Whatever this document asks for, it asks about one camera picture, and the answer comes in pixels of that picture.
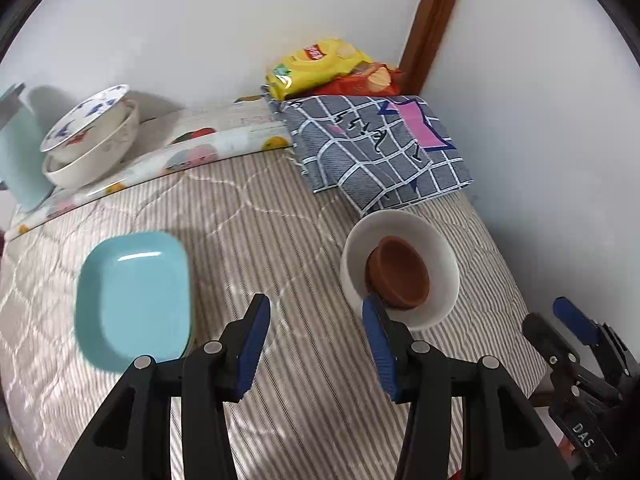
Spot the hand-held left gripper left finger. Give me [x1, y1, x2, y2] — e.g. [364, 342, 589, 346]
[57, 293, 272, 480]

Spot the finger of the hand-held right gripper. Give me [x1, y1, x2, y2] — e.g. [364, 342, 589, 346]
[521, 312, 581, 378]
[552, 297, 640, 386]

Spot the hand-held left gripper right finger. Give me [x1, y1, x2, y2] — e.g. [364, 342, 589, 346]
[361, 294, 573, 480]

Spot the small brown bowl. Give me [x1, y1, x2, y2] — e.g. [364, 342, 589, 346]
[368, 280, 430, 311]
[366, 236, 431, 306]

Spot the teal plate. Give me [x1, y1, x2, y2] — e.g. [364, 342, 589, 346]
[75, 231, 193, 373]

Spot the striped quilt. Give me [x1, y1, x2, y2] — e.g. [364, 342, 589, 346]
[0, 147, 551, 480]

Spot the grey checked cloth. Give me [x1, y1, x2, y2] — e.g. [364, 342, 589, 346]
[267, 94, 473, 213]

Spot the rolled cartoon printed mat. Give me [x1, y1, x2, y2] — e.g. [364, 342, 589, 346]
[10, 125, 296, 235]

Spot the printed paper sheet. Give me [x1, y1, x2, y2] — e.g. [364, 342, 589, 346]
[135, 97, 276, 148]

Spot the white floral bowl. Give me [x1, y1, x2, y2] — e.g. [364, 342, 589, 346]
[41, 100, 141, 190]

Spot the red chip bag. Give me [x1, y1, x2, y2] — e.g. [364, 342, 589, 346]
[320, 61, 403, 97]

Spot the blue patterned bowl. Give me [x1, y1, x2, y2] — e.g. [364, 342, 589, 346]
[39, 84, 132, 161]

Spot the yellow chip bag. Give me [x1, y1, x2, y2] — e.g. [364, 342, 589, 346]
[265, 37, 373, 102]

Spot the light blue thermos jug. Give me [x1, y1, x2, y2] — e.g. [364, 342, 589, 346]
[0, 82, 56, 213]

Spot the wooden door frame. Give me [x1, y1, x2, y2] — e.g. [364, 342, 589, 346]
[397, 0, 471, 97]

